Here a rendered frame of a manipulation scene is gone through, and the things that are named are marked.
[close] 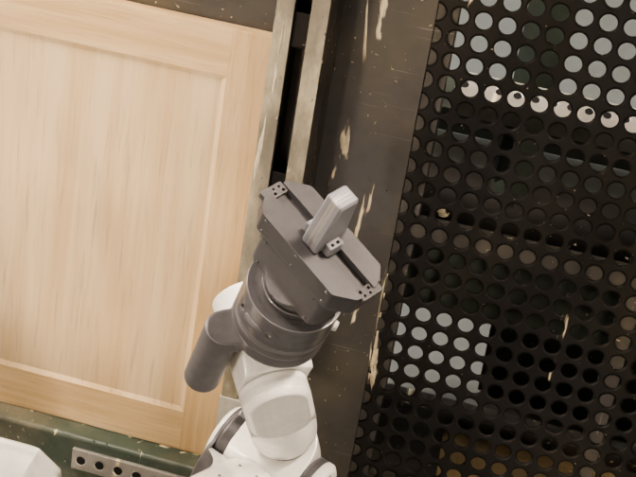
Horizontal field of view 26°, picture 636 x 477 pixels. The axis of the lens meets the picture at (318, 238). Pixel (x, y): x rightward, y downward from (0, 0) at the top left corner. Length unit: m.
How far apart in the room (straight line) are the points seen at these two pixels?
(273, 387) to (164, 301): 0.50
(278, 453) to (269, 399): 0.21
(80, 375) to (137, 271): 0.18
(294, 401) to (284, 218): 0.21
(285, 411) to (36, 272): 0.58
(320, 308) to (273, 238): 0.07
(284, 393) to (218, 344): 0.08
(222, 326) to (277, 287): 0.08
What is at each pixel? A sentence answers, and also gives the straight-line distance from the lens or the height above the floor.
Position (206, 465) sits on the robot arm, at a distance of 1.48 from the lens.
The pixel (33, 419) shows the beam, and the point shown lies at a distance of 1.84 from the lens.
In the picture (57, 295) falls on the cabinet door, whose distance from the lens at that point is 1.77.
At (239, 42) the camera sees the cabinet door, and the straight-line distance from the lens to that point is 1.57.
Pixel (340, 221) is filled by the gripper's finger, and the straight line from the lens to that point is 1.09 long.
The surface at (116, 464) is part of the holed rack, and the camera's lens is 1.81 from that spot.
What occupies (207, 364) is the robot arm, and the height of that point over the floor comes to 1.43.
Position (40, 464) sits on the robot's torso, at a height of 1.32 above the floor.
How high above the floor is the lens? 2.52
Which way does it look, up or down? 56 degrees down
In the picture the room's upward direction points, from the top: straight up
